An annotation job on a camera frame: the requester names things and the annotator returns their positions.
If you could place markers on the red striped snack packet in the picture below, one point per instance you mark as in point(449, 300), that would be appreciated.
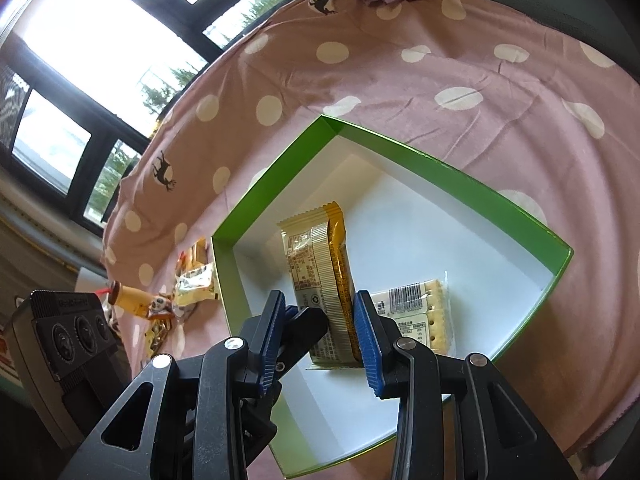
point(192, 255)

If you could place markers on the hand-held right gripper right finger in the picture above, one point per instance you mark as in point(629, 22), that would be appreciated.
point(367, 350)

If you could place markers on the green cardboard box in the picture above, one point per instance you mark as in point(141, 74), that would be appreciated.
point(400, 220)

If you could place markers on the dark snack packet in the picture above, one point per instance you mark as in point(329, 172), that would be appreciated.
point(157, 337)

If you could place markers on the pink polka dot blanket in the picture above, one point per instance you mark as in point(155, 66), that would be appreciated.
point(400, 85)

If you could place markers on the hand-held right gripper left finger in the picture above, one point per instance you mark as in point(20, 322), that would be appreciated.
point(270, 350)

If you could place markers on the yellow orange snack packet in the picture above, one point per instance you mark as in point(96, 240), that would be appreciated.
point(320, 270)

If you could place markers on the clear cracker packet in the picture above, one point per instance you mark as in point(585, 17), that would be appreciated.
point(425, 310)

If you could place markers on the yellow bottle with brown cap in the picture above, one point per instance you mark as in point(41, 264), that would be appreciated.
point(132, 302)

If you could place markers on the yellow packet with dark picture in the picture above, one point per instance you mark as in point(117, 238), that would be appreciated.
point(161, 307)

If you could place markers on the black framed window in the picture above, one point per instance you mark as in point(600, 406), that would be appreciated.
point(100, 10)

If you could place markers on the yellow crinkled snack packet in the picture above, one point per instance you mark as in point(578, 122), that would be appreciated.
point(195, 285)

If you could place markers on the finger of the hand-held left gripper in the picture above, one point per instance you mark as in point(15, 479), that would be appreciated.
point(305, 330)

